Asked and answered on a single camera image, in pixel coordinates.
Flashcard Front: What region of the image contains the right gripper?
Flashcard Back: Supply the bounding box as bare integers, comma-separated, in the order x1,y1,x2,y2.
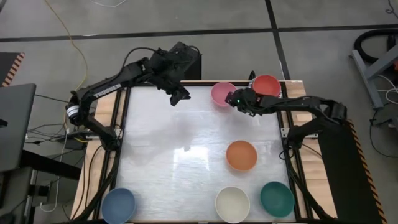
224,87,266,117

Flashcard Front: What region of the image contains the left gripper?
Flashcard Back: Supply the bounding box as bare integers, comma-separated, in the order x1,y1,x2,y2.
149,49,192,108

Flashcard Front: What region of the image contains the pink plastic bowl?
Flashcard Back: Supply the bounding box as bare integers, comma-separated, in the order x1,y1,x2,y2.
211,82,238,108

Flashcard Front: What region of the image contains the red plastic bowl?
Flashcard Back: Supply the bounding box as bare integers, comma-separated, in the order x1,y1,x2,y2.
251,74,282,98

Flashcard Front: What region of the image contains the orange plastic bowl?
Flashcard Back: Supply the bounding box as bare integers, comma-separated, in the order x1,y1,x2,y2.
226,140,258,172

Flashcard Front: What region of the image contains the white plastic bowl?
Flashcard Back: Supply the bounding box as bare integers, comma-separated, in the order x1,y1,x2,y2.
215,185,251,224

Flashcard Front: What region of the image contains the teal plastic bowl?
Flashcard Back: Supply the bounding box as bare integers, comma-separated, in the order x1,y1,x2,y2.
260,181,295,218

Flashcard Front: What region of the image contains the blue plastic bowl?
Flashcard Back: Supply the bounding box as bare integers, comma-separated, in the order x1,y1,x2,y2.
101,187,137,224

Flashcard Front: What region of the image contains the black perforated box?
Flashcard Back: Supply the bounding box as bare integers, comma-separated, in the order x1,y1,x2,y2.
169,41,203,81

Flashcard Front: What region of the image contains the black power adapter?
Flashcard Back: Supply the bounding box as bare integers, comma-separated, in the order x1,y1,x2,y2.
63,136,88,151

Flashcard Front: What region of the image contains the grey metal stand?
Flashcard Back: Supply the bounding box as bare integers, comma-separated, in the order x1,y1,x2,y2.
350,43,398,109

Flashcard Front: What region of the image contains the black hazard striped mat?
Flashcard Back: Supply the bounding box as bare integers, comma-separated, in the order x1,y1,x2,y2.
319,119,388,224
0,52,25,88

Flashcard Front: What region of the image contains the grey laptop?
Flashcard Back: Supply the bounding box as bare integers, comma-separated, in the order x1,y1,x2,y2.
0,83,37,174

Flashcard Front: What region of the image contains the black aluminium table frame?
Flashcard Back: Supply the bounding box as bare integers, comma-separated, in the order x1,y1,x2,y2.
73,79,338,224

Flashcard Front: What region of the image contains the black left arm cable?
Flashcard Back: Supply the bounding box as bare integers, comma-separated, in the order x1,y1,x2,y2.
122,46,162,71

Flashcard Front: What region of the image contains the yellow cable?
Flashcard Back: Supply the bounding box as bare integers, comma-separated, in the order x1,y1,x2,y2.
44,0,94,144

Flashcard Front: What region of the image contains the white power cable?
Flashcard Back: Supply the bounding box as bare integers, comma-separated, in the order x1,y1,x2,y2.
39,129,68,213

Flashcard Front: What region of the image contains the black hose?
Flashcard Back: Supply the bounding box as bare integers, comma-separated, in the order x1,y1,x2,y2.
354,29,398,65

